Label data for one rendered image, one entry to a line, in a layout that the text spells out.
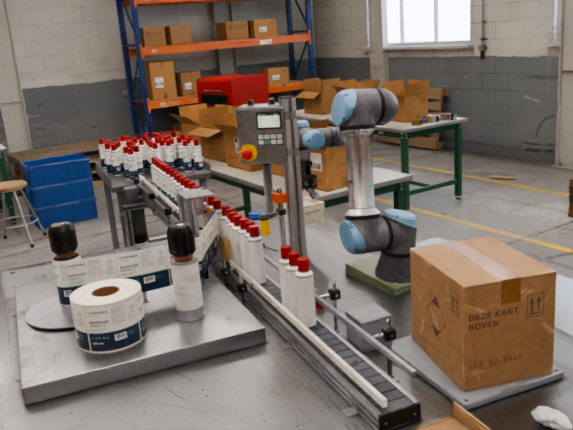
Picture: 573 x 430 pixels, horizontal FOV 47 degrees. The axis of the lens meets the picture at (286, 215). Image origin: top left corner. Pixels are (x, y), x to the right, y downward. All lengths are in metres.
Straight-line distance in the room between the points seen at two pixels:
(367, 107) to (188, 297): 0.82
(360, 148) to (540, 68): 6.07
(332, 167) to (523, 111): 4.73
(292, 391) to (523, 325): 0.59
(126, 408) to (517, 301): 0.98
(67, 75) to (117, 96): 0.74
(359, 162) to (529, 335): 0.80
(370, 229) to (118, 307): 0.83
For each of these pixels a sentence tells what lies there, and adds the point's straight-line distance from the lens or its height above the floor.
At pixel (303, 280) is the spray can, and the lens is 1.85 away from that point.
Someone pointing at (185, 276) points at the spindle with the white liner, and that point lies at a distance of 1.98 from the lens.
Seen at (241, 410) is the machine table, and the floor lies 0.83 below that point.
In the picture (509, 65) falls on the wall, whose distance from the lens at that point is 8.36.
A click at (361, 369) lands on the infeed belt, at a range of 1.69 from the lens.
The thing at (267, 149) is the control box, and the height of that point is 1.33.
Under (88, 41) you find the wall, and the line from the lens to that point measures 9.71.
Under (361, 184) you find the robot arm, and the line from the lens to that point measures 2.15.
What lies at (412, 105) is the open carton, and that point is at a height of 0.93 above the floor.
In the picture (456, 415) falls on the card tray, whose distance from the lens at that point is 1.60.
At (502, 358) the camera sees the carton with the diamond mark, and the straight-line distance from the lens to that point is 1.68.
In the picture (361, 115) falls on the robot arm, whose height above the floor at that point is 1.43.
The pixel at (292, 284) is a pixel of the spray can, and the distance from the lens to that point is 1.92.
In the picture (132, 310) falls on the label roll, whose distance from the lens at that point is 1.91.
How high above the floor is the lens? 1.71
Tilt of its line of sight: 16 degrees down
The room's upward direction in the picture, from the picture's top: 4 degrees counter-clockwise
